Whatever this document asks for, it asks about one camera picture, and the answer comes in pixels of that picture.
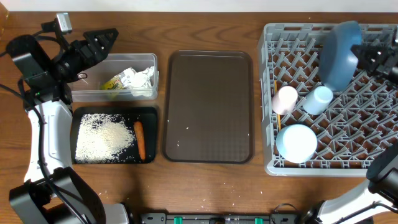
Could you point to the pink cup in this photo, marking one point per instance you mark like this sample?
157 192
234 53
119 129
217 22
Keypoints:
284 100

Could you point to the light blue cup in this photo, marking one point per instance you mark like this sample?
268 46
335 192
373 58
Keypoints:
318 100

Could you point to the brown serving tray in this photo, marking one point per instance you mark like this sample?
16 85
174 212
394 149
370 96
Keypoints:
209 107

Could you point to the wooden chopstick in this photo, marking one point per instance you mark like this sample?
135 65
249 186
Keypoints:
278 116

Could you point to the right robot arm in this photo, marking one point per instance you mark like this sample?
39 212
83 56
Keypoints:
378 193

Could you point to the yellow foil snack wrapper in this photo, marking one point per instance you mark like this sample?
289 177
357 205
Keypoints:
113 84

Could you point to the clear plastic bin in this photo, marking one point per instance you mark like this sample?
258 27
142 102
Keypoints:
88 89

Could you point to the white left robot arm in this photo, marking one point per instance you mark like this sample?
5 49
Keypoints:
52 192

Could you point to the dark blue plate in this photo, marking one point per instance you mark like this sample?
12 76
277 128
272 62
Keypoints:
337 62

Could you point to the grey dishwasher rack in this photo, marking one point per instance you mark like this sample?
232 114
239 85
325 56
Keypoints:
359 124

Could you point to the spilled rice grains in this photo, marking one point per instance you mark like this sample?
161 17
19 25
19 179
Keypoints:
102 138

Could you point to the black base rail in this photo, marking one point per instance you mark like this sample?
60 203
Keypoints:
283 214

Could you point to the white napkin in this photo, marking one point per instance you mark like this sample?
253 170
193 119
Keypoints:
142 79

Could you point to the light blue bowl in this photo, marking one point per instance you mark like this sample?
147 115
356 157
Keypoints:
296 143

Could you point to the black tray bin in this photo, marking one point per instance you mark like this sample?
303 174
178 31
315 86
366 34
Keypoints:
146 115

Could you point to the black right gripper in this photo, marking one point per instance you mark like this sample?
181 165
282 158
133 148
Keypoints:
385 61

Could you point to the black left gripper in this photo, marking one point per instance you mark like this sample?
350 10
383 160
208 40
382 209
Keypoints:
91 56

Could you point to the white tissue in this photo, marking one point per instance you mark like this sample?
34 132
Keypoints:
128 78

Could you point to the orange carrot piece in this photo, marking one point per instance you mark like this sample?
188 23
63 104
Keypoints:
139 132

